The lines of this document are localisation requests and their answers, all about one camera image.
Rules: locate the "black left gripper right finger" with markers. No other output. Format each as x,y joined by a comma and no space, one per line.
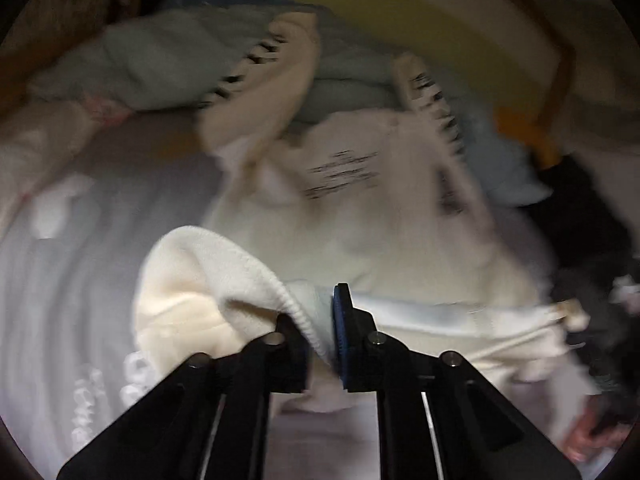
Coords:
438,417

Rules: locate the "grey printed bed sheet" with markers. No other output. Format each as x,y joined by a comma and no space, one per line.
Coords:
69,266

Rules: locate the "black garment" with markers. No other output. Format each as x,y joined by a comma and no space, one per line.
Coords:
592,248

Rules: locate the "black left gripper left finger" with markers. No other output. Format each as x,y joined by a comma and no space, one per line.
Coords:
208,419

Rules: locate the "white cream hooded sweatshirt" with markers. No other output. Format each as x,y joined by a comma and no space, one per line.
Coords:
376,199

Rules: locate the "orange cloth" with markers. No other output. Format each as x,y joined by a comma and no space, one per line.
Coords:
516,127

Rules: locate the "white pink pillow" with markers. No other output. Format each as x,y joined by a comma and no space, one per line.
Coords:
41,138

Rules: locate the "light blue blanket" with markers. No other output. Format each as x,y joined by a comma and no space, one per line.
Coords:
176,57

